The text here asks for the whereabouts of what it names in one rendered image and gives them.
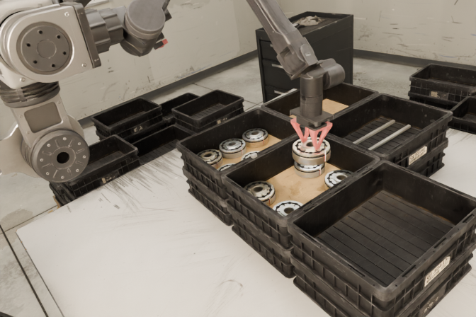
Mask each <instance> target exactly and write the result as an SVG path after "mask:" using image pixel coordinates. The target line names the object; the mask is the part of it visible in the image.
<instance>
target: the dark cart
mask: <svg viewBox="0 0 476 317"><path fill-rule="evenodd" d="M309 16H311V17H315V16H317V17H319V18H323V19H324V21H322V22H320V23H318V25H307V26H304V27H299V29H298V30H299V32H300V34H301V35H302V37H305V38H306V39H307V41H308V42H309V44H310V46H311V47H312V49H313V50H314V55H315V57H316V58H317V60H318V61H319V60H326V59H334V60H335V62H336V63H337V64H340V65H341V66H342V67H343V69H344V71H345V79H344V81H343V82H346V83H350V84H353V14H343V13H324V12H314V11H306V12H304V13H300V14H298V15H296V16H292V17H289V18H288V20H289V21H290V22H291V23H292V24H293V23H294V22H296V21H298V20H300V19H301V18H306V17H309ZM255 32H256V44H257V50H258V57H259V70H260V77H261V89H262V96H263V103H266V102H268V101H270V100H272V99H274V98H276V97H278V96H280V95H282V94H284V93H286V92H288V91H290V90H292V89H294V88H296V89H299V88H300V77H299V78H296V79H293V80H291V79H290V77H289V76H288V75H287V74H286V72H285V70H284V68H283V67H282V65H281V63H280V62H279V61H278V59H277V56H278V54H277V53H276V51H275V50H274V48H273V46H272V42H271V40H270V38H269V36H268V34H267V32H266V31H265V29H264V27H262V28H259V29H256V30H255Z"/></svg>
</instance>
